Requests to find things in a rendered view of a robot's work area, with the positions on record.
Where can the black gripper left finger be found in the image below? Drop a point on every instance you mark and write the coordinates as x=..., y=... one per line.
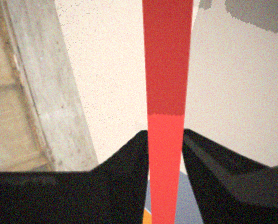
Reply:
x=114, y=192

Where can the red box lid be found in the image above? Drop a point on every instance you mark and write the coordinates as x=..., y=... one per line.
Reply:
x=167, y=32

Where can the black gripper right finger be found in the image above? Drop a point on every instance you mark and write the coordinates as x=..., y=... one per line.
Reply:
x=229, y=188

